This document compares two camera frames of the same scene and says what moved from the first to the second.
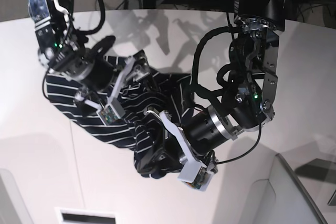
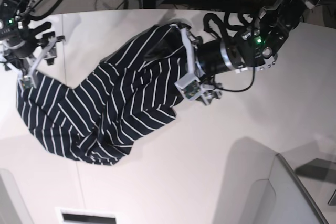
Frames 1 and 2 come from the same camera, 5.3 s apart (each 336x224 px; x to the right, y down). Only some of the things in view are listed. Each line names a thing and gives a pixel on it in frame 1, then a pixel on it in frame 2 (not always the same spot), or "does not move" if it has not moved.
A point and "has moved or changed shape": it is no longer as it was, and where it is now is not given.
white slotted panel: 84,216 does not move
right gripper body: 164,152 → 196,83
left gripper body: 141,71 → 17,53
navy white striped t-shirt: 115,108 has moved or changed shape
